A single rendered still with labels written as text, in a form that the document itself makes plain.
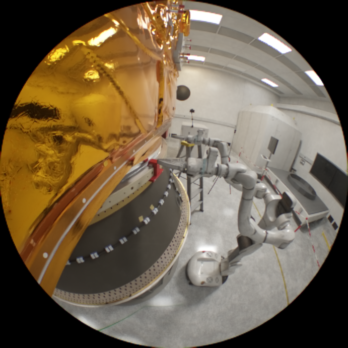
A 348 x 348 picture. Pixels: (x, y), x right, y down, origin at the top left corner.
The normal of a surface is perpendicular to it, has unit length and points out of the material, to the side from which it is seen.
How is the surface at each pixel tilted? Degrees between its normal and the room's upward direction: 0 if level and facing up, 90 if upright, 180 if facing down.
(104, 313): 0
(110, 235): 62
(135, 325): 0
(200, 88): 90
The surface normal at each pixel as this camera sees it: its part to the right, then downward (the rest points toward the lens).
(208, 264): 0.09, -0.85
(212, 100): -0.09, 0.51
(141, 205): 0.82, -0.12
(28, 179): 0.98, 0.18
